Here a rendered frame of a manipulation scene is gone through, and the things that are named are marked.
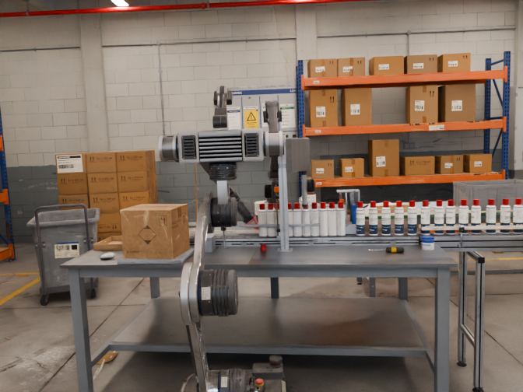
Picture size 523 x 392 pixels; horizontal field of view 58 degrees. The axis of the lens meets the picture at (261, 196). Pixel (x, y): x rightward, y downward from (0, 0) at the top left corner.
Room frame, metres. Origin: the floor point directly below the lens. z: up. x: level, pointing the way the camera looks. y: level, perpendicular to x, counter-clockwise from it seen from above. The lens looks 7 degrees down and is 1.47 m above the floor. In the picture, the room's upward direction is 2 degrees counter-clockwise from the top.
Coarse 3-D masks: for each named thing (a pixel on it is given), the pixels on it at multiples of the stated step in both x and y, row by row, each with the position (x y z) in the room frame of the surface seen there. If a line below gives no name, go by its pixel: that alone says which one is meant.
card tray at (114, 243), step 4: (112, 236) 3.13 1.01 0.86; (116, 236) 3.13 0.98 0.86; (120, 236) 3.13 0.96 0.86; (104, 240) 3.03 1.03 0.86; (108, 240) 3.09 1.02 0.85; (112, 240) 3.13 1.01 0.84; (116, 240) 3.13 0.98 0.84; (120, 240) 3.13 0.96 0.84; (96, 244) 2.88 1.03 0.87; (100, 244) 2.88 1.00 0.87; (104, 244) 2.87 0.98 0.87; (108, 244) 2.87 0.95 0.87; (112, 244) 2.87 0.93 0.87; (116, 244) 2.86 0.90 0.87; (120, 244) 2.86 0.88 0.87; (96, 248) 2.88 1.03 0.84; (100, 248) 2.88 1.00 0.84; (104, 248) 2.87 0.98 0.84; (108, 248) 2.87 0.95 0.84; (112, 248) 2.87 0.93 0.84; (116, 248) 2.86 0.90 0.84; (120, 248) 2.86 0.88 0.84
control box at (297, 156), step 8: (288, 144) 2.68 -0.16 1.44; (296, 144) 2.70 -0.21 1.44; (304, 144) 2.76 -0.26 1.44; (288, 152) 2.68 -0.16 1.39; (296, 152) 2.70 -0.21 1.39; (304, 152) 2.76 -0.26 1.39; (288, 160) 2.68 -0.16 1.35; (296, 160) 2.70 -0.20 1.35; (304, 160) 2.76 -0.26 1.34; (288, 168) 2.69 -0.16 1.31; (296, 168) 2.69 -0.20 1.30; (304, 168) 2.75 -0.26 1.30
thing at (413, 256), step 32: (192, 224) 3.70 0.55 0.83; (96, 256) 2.73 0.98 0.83; (192, 256) 2.64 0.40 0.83; (224, 256) 2.61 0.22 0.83; (256, 256) 2.58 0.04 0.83; (288, 256) 2.56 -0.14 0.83; (320, 256) 2.53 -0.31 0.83; (352, 256) 2.50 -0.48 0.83; (384, 256) 2.48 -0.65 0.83; (416, 256) 2.45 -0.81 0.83; (448, 256) 2.43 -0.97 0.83
